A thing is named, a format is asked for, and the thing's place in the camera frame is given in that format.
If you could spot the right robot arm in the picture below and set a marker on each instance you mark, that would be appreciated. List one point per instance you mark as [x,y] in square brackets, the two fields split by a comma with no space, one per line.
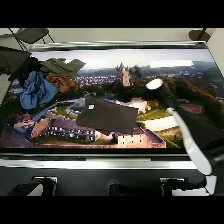
[196,133]

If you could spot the black garment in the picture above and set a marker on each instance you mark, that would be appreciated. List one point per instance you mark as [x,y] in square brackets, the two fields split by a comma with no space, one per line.
[28,70]

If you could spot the black chair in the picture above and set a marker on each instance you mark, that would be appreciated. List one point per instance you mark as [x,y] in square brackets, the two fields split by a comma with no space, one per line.
[31,34]

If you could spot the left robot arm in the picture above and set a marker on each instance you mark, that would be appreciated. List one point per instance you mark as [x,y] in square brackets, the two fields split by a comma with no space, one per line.
[31,188]

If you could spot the brown garment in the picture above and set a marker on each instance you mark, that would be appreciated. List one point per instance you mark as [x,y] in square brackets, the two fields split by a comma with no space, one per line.
[61,82]

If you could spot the dark grey T-shirt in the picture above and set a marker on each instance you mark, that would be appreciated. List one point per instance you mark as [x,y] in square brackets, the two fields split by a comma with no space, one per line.
[110,116]

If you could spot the blue garment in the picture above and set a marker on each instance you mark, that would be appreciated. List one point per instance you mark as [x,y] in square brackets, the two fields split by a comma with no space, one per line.
[36,91]

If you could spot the olive green garment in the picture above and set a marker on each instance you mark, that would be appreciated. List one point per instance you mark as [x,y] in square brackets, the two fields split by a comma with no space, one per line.
[61,66]

